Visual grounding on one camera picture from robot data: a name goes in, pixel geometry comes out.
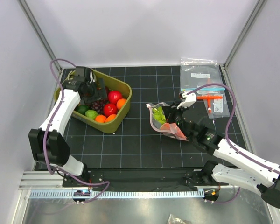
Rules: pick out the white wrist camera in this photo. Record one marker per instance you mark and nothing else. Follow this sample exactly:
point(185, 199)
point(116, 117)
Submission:
point(84, 74)
point(187, 100)

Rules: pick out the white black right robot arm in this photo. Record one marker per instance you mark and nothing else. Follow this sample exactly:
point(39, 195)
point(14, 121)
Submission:
point(251, 173)

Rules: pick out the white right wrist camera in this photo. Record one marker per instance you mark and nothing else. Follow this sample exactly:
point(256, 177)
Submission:
point(187, 100)

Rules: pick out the aluminium slotted rail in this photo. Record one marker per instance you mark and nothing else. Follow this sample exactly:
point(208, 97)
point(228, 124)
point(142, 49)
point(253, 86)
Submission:
point(84, 194)

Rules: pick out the toy watermelon slice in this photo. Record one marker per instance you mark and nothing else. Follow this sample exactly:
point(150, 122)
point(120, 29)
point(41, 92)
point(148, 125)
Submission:
point(172, 131)

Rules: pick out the clear bag blue zipper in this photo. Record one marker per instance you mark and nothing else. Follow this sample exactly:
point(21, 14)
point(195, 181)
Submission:
point(194, 76)

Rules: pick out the green celery stalk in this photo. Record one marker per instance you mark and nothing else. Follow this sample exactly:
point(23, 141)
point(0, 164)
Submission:
point(159, 115)

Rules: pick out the crumpled clear plastic bag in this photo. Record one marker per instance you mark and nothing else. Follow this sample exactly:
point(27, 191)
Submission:
point(175, 220)

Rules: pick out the red toy apple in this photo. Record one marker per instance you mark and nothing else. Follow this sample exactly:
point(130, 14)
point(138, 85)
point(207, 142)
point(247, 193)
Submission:
point(110, 109)
point(114, 96)

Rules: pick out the green toy lime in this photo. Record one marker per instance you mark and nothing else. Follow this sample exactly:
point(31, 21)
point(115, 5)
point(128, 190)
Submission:
point(82, 109)

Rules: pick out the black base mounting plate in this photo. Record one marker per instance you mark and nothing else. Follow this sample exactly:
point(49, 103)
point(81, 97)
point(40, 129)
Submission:
point(150, 179)

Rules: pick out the clear polka-dot pink zip bag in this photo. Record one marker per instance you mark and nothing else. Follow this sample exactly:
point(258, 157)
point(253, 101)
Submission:
point(154, 124)

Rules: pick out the orange toy fruit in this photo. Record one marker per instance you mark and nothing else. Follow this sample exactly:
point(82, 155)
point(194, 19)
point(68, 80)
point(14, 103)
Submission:
point(120, 103)
point(100, 118)
point(110, 118)

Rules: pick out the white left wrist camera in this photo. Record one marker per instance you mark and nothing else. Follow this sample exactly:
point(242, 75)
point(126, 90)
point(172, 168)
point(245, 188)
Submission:
point(84, 74)

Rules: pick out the light green custard apple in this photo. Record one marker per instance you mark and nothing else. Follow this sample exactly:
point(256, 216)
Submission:
point(91, 114)

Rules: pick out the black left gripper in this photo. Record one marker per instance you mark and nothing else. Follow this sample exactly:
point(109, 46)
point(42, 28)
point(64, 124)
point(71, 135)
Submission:
point(100, 93)

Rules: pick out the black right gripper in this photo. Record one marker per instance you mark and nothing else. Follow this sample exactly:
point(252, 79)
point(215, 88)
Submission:
point(170, 111)

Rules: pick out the black grid cutting mat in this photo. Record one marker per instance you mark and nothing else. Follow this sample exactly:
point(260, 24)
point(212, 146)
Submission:
point(135, 144)

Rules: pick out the olive green plastic bin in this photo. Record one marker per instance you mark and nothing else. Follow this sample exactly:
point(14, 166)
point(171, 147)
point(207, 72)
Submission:
point(113, 84)

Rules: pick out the clear bag orange zipper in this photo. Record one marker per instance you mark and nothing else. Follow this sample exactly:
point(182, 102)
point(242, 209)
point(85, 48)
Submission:
point(216, 105)

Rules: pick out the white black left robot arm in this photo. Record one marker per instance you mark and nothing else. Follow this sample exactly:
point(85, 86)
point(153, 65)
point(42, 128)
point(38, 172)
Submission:
point(47, 143)

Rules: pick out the purple toy grapes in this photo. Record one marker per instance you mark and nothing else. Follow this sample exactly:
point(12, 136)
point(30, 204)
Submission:
point(99, 105)

